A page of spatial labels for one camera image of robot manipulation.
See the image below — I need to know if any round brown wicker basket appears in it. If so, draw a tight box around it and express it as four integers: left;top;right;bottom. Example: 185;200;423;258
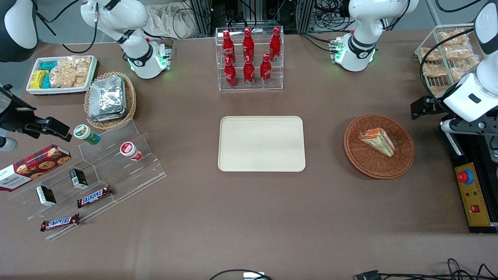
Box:
344;114;416;180

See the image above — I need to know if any black cable bundle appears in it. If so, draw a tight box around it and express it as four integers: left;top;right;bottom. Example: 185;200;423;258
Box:
314;0;352;32

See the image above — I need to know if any silver foil pack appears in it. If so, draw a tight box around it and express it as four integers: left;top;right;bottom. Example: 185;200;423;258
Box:
89;75;126;116
88;80;128;123

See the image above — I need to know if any Snickers chocolate bar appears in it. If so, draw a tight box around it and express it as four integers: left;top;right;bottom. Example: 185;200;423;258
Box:
40;213;81;232
77;185;114;208

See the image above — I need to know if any aluminium frame post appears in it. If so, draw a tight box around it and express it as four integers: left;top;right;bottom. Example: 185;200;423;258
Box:
189;0;213;36
296;0;316;34

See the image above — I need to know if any beige plastic tray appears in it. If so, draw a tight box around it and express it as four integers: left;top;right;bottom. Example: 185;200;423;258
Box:
218;116;306;172

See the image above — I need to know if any clear acrylic bottle rack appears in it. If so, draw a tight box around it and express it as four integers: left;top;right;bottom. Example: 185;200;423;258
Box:
215;26;284;91

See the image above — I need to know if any red cola bottle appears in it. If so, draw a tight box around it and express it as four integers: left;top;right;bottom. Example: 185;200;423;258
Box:
242;28;255;63
224;57;238;88
260;54;272;86
222;30;236;65
243;56;256;87
269;27;282;62

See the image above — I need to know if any black connector with cable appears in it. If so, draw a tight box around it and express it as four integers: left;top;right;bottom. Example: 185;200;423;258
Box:
353;258;498;280

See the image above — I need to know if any small black box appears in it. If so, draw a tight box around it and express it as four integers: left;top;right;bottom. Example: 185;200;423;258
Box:
69;168;89;190
36;185;57;207

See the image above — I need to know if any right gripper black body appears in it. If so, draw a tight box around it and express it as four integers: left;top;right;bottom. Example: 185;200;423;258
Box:
0;84;37;132

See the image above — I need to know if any black looped cable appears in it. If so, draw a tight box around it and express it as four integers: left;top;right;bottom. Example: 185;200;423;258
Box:
209;269;273;280

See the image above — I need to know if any oval tan wicker basket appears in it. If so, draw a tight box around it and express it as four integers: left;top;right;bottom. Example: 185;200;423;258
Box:
84;72;137;130

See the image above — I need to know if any yellow snack pack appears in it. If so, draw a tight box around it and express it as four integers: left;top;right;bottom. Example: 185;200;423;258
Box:
30;70;49;89

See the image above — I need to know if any red snack cup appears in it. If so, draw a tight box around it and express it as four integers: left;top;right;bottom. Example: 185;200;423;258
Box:
119;142;143;161

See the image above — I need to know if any clear acrylic step display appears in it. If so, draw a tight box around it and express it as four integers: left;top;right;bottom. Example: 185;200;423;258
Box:
8;119;168;242

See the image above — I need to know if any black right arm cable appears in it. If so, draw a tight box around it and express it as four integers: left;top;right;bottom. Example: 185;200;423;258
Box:
36;0;98;54

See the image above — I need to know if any green snack cup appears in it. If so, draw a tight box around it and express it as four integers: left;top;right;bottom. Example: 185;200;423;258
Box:
74;124;101;145

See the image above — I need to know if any grey metal pole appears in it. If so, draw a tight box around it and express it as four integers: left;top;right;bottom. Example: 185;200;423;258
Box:
425;0;443;26

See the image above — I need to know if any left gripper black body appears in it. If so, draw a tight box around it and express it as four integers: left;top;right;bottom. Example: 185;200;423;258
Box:
427;97;449;116

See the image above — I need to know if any wire rack with clear sides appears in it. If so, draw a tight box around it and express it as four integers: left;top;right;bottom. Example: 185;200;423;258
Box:
414;24;487;98

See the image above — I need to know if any red tartan cookie box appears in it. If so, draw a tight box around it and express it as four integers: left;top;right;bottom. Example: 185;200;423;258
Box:
0;144;72;192

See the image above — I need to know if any triangle sandwich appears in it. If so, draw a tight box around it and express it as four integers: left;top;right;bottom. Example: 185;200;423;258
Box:
358;128;396;158

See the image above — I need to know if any black control box yellow panel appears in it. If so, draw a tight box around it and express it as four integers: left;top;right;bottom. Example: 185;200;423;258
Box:
439;117;498;234

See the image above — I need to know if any white rectangular snack tray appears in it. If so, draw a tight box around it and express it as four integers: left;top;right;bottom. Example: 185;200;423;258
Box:
26;55;98;96

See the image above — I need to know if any clear bag of crackers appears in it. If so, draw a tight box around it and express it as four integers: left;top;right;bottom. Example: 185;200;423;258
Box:
49;56;91;89

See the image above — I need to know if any bagged bread snack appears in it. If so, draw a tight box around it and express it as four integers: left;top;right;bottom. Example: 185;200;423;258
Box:
438;29;470;46
444;45;477;61
448;58;481;81
420;47;445;63
422;62;448;79

